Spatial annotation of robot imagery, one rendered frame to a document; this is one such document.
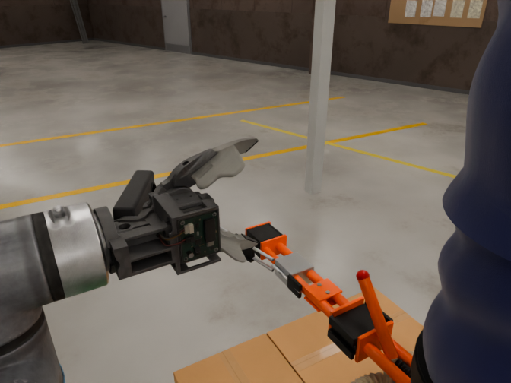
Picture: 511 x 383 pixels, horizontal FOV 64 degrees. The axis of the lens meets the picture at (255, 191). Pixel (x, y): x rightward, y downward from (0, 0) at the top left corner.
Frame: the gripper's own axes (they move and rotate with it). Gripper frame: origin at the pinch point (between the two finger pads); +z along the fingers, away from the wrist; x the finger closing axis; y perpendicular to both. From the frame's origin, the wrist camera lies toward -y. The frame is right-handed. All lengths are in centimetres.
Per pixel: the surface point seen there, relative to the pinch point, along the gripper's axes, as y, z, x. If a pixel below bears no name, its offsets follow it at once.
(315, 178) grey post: -241, 208, -141
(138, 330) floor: -150, 7, -158
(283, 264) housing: -20.5, 19.2, -32.0
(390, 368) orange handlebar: 11.5, 19.3, -32.7
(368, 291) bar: 2.8, 21.2, -23.6
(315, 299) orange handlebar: -8.6, 19.1, -32.9
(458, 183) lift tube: 18.4, 14.3, 5.2
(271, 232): -33, 24, -31
